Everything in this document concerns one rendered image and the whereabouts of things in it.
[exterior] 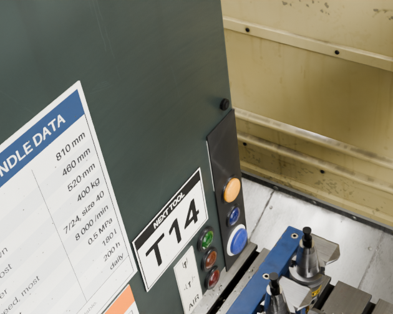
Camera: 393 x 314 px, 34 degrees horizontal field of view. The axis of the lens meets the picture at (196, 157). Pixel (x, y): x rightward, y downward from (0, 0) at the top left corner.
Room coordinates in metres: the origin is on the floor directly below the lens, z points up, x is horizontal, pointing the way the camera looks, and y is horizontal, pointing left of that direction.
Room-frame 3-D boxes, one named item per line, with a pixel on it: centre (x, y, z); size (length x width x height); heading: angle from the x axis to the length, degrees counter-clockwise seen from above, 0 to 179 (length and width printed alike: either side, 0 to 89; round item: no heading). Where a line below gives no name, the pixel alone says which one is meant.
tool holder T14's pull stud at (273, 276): (0.59, -0.09, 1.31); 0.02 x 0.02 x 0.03
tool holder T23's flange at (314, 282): (0.67, -0.16, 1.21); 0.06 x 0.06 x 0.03
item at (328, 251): (0.71, -0.20, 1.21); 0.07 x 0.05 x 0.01; 49
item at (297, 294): (0.63, -0.13, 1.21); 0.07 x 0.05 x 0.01; 49
